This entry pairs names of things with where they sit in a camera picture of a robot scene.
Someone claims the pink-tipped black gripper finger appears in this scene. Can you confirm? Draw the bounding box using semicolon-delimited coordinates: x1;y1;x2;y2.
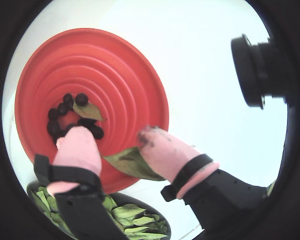
136;126;268;231
33;126;130;240

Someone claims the dark green pointed leaf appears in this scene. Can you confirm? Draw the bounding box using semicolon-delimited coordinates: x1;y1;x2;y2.
102;146;166;181

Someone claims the dark grey round bowl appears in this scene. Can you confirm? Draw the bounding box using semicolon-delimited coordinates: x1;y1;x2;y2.
26;181;172;240

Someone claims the pile of green leaves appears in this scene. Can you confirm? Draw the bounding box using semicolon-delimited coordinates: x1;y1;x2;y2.
31;186;168;240

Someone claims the red collapsible silicone cup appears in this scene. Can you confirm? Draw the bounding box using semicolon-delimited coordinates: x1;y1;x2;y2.
14;27;170;195

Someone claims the curled green leaf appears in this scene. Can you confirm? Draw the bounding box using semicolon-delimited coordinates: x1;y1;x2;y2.
72;99;108;123

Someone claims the black camera lens module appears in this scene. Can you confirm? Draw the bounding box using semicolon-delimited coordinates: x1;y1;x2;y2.
230;33;291;111

